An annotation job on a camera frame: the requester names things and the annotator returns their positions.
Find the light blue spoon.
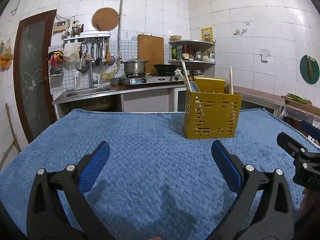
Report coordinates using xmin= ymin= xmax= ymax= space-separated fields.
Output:
xmin=189 ymin=81 xmax=200 ymax=93

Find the kitchen faucet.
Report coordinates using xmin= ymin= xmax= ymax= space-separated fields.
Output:
xmin=88 ymin=60 xmax=98 ymax=88

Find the kitchen counter cabinet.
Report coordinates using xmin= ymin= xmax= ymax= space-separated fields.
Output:
xmin=53 ymin=84 xmax=285 ymax=118

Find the person right hand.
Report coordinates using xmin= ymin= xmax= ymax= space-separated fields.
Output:
xmin=299 ymin=188 xmax=319 ymax=217

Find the yellow perforated utensil holder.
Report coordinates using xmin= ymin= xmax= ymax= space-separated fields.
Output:
xmin=184 ymin=76 xmax=242 ymax=139

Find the blue textured towel mat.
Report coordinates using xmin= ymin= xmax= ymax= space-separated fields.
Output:
xmin=1 ymin=109 xmax=319 ymax=239

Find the dark wooden door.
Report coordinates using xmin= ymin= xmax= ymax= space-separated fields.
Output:
xmin=13 ymin=10 xmax=57 ymax=143

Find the corner shelf with bottles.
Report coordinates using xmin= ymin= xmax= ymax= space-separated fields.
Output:
xmin=168 ymin=38 xmax=216 ymax=77

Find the gas stove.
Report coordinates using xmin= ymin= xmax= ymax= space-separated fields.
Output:
xmin=118 ymin=75 xmax=183 ymax=86

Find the black wok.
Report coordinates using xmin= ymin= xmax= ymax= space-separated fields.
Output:
xmin=153 ymin=64 xmax=177 ymax=75

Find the steel cooking pot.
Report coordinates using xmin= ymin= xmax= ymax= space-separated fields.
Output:
xmin=121 ymin=59 xmax=148 ymax=77

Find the hanging utensil rack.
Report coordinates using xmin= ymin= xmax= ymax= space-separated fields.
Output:
xmin=61 ymin=24 xmax=116 ymax=73

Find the wooden cutting board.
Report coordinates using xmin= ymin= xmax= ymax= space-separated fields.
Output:
xmin=138 ymin=34 xmax=164 ymax=74

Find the round woven tray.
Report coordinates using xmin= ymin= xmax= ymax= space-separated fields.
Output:
xmin=91 ymin=7 xmax=119 ymax=31

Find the green round wall plate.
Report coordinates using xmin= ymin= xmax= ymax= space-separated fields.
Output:
xmin=299 ymin=55 xmax=319 ymax=85

